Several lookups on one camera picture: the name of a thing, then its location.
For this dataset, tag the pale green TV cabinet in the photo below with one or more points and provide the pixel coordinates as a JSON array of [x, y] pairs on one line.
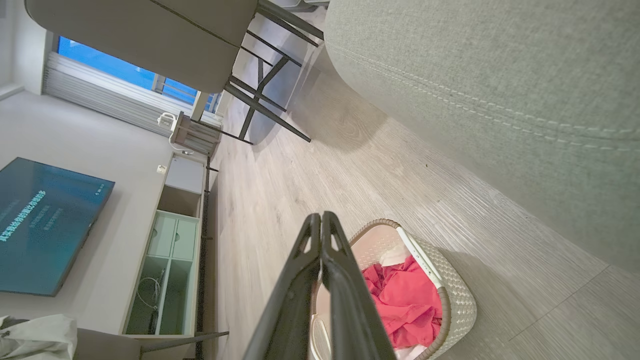
[[172, 240]]

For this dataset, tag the window with blue sky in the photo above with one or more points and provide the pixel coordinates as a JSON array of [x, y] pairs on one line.
[[105, 64]]

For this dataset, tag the red jersey garment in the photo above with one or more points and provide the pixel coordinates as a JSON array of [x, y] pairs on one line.
[[405, 300]]

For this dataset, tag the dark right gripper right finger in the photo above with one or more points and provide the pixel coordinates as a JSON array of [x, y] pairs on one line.
[[350, 310]]

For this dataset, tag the white perforated plastic laundry basket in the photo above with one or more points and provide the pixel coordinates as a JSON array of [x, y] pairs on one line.
[[460, 295]]

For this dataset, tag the white pleated window blind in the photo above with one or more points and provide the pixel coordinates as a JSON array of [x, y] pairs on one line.
[[100, 97]]

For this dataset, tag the black table cross brace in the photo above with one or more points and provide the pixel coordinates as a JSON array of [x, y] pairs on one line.
[[260, 82]]

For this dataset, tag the white crumpled cloth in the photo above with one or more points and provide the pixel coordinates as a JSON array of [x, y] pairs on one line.
[[35, 337]]

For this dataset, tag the flat screen television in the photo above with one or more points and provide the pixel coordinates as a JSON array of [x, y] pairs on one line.
[[45, 225]]

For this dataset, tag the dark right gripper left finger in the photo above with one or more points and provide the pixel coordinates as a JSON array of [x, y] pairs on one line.
[[287, 310]]

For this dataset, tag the grey oval table top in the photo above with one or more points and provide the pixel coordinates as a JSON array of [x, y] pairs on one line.
[[150, 40]]

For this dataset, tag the black metal table leg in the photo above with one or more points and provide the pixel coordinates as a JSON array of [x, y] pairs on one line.
[[292, 20], [270, 114]]

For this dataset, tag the grey-green fabric sofa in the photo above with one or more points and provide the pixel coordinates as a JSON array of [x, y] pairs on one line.
[[500, 75]]

